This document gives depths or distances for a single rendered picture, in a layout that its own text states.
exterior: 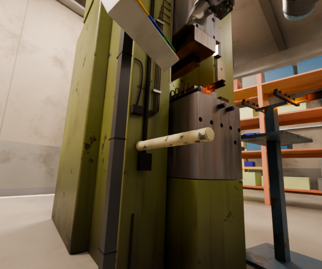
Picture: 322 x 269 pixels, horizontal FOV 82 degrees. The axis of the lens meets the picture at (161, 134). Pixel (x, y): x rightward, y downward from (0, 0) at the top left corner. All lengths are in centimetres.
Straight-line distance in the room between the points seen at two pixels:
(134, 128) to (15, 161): 329
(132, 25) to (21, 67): 385
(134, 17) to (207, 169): 71
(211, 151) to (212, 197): 23
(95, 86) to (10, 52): 317
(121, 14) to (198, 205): 79
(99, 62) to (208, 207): 119
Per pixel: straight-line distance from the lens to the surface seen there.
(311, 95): 155
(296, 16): 92
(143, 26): 68
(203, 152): 95
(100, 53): 155
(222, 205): 106
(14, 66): 439
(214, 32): 144
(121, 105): 67
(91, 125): 134
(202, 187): 94
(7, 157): 404
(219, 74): 154
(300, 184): 394
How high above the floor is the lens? 50
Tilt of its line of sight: 11 degrees up
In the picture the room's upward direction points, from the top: 2 degrees clockwise
